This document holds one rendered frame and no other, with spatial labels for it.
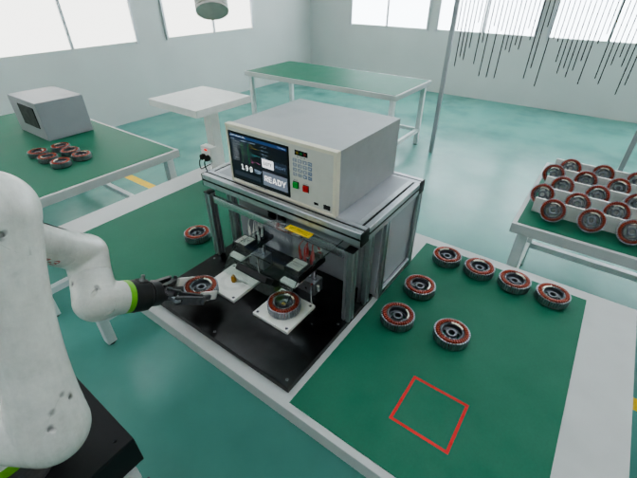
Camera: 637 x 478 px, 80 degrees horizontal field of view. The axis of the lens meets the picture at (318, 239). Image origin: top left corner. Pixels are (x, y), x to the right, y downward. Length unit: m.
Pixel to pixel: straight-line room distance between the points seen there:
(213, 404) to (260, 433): 0.28
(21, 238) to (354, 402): 0.84
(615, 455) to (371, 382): 0.61
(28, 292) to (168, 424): 1.42
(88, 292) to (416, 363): 0.92
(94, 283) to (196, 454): 1.08
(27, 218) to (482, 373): 1.15
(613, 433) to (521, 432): 0.23
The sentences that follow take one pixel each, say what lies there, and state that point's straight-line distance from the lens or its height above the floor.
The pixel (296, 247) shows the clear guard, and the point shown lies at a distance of 1.09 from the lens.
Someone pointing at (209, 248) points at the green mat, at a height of 0.75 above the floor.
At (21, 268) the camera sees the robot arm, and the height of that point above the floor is 1.34.
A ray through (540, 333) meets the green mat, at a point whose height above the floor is 0.75.
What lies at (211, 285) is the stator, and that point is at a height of 0.85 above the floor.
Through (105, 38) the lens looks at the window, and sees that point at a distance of 6.06.
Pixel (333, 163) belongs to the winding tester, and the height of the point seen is 1.29.
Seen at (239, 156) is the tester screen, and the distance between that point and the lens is 1.31.
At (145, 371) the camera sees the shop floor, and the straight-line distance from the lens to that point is 2.30.
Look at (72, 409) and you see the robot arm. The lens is 0.85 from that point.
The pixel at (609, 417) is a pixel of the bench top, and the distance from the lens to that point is 1.35.
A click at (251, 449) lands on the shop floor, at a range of 1.93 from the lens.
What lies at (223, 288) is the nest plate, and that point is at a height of 0.78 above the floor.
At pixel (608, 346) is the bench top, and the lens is 1.54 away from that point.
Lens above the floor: 1.70
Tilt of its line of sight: 34 degrees down
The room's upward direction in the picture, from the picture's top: straight up
